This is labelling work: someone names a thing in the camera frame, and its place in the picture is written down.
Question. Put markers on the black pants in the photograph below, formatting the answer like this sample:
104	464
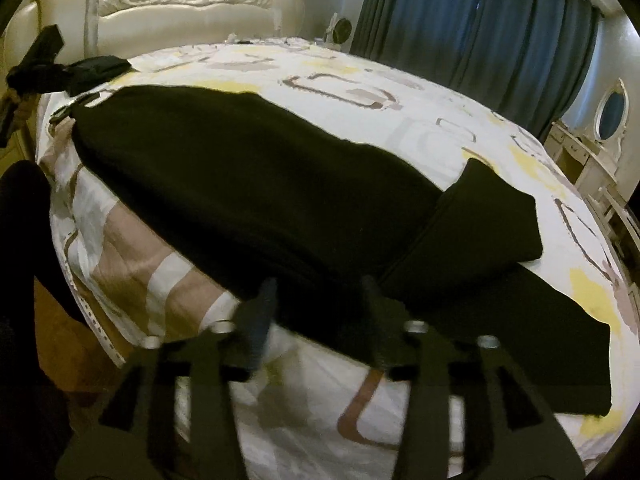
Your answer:
251	193

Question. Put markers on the folded black garment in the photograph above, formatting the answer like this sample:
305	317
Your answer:
91	72

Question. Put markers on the cream tufted headboard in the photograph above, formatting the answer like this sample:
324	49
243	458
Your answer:
127	28

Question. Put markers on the dark blue curtain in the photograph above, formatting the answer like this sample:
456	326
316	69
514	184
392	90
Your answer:
524	59

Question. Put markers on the patterned bed sheet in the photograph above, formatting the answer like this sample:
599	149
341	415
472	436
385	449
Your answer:
310	412

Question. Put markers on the small desk fan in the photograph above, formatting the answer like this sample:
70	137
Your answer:
338	31

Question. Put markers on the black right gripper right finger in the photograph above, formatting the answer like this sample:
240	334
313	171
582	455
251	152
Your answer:
509	431

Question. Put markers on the white tv console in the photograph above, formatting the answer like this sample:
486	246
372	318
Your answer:
621	229

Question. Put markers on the white vanity dresser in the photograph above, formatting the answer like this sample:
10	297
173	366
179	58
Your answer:
578	162

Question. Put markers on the left hand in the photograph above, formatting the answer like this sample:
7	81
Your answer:
15	112

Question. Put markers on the oval white-framed mirror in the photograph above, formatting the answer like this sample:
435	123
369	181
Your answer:
610	122

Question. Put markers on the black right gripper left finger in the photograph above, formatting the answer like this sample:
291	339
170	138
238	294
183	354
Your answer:
135	435

